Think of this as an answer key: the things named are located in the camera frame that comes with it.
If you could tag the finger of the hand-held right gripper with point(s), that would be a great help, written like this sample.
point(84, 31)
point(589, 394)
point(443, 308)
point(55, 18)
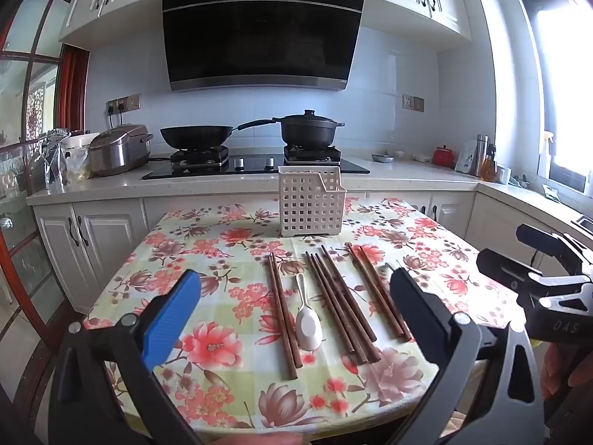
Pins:
point(546, 238)
point(505, 271)

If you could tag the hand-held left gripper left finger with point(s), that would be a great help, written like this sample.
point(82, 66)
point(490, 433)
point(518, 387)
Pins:
point(173, 315)

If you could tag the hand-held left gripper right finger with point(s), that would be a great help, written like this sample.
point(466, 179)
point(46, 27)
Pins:
point(417, 320)

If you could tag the brown wooden chopstick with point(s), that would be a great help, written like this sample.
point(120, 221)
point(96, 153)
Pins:
point(281, 316)
point(287, 310)
point(347, 306)
point(339, 308)
point(348, 293)
point(383, 290)
point(375, 291)
point(332, 308)

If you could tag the white ceramic spoon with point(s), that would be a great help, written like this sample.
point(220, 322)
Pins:
point(308, 324)

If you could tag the white plastic perforated basket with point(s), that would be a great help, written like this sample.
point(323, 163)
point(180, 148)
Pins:
point(311, 204)

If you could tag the person's right hand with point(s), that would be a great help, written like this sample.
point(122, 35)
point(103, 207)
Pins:
point(563, 371)

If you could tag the white cup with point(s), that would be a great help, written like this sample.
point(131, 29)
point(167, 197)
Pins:
point(504, 175)

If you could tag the floral tablecloth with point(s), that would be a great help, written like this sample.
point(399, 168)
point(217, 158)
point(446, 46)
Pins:
point(217, 380)

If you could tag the white spray bottle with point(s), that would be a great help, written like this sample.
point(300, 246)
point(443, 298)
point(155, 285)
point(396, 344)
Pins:
point(545, 157)

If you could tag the orange oil bottle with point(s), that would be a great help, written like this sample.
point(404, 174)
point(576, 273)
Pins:
point(489, 167)

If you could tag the white kitchen base cabinets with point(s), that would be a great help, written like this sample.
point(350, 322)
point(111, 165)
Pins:
point(106, 236)

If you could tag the steel thermos bottle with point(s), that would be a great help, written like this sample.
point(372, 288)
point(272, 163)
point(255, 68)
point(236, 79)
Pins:
point(481, 153)

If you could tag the white printed packet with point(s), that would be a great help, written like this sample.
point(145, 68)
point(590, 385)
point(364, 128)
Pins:
point(465, 157)

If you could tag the red kettle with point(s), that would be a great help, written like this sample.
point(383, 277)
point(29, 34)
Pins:
point(444, 156)

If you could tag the kitchen window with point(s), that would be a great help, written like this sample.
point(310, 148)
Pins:
point(565, 102)

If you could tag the small metal bowl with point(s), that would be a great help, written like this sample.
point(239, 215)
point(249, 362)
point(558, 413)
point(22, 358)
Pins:
point(383, 158)

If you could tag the black glass gas cooktop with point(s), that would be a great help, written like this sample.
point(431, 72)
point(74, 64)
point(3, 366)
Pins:
point(259, 167)

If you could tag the silver rice cooker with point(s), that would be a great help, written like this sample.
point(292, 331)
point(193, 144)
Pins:
point(118, 150)

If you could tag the black wok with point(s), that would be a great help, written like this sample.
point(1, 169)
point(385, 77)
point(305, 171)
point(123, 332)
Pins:
point(194, 136)

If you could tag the clear plastic bag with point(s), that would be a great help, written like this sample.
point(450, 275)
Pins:
point(78, 160)

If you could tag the black lidded pot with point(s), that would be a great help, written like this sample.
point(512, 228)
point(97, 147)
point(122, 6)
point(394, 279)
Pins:
point(308, 132)

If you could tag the red wooden glass door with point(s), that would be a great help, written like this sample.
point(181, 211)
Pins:
point(69, 79)

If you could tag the black range hood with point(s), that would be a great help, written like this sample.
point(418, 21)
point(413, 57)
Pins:
point(259, 32)

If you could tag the beige wall socket with plugs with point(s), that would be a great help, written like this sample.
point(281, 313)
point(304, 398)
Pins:
point(124, 103)

